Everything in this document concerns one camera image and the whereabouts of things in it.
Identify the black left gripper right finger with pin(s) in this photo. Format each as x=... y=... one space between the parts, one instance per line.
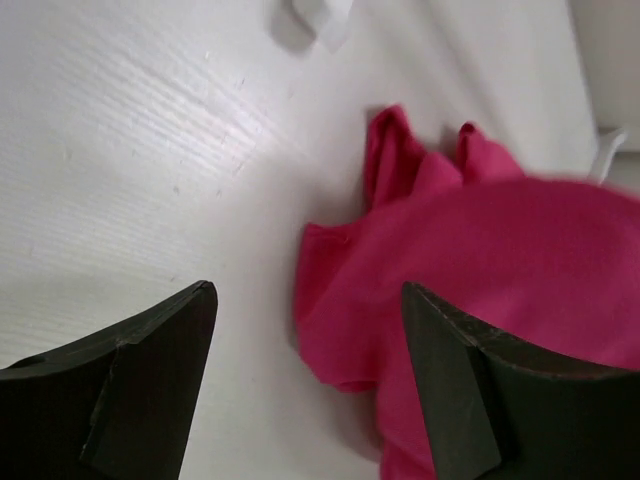
x=498 y=407

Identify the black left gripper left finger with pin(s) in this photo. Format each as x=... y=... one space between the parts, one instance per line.
x=116 y=404

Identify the pink trousers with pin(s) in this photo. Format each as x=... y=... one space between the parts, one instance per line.
x=554 y=262

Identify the white clothes rack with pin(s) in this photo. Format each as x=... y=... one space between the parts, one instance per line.
x=299 y=25

